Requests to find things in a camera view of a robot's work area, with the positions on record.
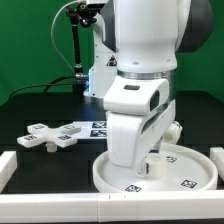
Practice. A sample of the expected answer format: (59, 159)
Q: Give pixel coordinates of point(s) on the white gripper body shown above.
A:
(130, 138)

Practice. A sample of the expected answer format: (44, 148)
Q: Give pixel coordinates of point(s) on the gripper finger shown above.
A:
(143, 169)

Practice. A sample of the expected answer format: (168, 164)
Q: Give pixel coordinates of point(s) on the white round table top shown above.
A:
(173, 168)

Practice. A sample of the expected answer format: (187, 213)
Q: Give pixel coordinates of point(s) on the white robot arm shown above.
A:
(136, 43)

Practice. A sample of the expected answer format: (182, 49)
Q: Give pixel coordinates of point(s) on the white marker sheet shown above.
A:
(92, 130)

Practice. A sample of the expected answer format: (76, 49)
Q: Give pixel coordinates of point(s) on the white cross-shaped table base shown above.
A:
(62, 136)

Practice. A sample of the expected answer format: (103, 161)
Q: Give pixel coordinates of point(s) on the white frame rail fixture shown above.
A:
(97, 207)

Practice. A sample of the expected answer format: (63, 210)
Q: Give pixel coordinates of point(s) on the black camera stand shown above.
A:
(85, 17)

